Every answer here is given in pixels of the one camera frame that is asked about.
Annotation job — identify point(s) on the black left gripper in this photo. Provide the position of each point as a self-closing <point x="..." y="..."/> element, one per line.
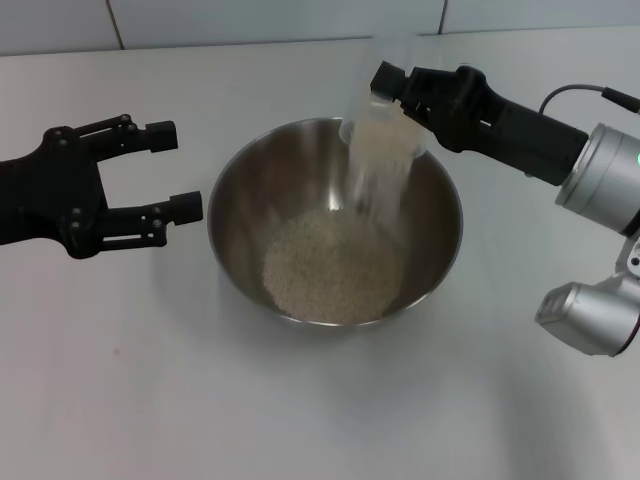
<point x="50" y="195"/>

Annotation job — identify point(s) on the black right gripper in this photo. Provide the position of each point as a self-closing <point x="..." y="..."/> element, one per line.
<point x="510" y="135"/>

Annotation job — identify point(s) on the clear plastic measuring cup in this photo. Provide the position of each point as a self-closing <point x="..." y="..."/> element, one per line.
<point x="380" y="60"/>

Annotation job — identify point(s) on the stainless steel mixing bowl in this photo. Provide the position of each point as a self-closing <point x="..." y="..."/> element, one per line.
<point x="240" y="225"/>

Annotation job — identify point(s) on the white rice grains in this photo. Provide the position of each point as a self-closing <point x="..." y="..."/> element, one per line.
<point x="330" y="265"/>

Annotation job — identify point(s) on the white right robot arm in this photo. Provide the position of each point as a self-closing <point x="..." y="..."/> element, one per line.
<point x="605" y="175"/>

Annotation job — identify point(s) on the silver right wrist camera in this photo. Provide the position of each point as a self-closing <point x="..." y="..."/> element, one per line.
<point x="585" y="315"/>

